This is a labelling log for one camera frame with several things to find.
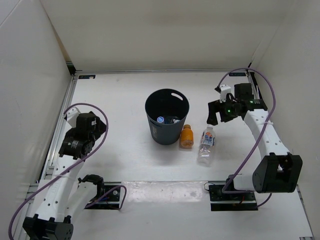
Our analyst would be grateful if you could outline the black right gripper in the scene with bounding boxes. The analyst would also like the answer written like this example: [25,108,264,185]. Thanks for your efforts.
[207,96,240,126]

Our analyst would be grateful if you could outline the clear bottle orange blue label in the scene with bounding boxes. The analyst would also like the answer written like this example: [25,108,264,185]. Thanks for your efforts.
[197,124,216,167]

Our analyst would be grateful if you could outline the orange juice bottle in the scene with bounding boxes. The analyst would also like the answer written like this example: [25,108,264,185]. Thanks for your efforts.
[179,124,194,150]

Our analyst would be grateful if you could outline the clear plastic bottle white cap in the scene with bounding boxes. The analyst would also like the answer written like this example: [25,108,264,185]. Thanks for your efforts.
[170,116,181,124]

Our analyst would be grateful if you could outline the blue label Pocari Sweat bottle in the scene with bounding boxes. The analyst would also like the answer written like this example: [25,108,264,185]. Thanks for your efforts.
[156,116,172,125]

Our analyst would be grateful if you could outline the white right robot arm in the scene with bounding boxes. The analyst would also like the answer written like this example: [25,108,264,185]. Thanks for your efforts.
[207,83,303,200]

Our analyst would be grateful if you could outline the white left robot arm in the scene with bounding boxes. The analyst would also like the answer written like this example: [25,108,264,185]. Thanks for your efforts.
[22,107,107,240]

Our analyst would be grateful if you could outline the dark grey plastic bin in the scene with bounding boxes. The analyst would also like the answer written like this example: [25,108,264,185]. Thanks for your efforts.
[144,88,190,145]

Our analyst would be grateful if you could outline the dark label sticker right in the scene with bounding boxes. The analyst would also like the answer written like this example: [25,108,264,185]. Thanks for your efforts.
[228,72,247,77]

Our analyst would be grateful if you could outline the dark label sticker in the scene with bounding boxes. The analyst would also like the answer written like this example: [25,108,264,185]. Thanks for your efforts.
[228,72,247,77]
[78,75,96,80]

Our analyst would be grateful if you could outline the dark label sticker left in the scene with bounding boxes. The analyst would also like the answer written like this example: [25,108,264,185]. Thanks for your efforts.
[78,75,96,80]

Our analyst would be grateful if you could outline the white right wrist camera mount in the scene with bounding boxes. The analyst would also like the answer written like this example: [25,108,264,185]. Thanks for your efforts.
[215,84,232,103]

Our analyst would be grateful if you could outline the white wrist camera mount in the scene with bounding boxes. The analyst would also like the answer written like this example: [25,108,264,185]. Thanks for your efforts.
[215,84,232,103]
[63,107,81,128]

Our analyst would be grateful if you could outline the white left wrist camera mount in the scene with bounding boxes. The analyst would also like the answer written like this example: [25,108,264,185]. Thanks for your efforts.
[63,107,81,128]

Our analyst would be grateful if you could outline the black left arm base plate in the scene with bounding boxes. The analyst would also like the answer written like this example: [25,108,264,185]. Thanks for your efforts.
[86,182,124,210]

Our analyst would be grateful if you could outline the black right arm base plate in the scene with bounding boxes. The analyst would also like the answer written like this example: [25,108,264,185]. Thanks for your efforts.
[203,181,258,212]

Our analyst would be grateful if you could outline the aluminium table frame rail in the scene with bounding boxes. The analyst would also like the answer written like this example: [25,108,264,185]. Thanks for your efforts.
[12,61,77,240]

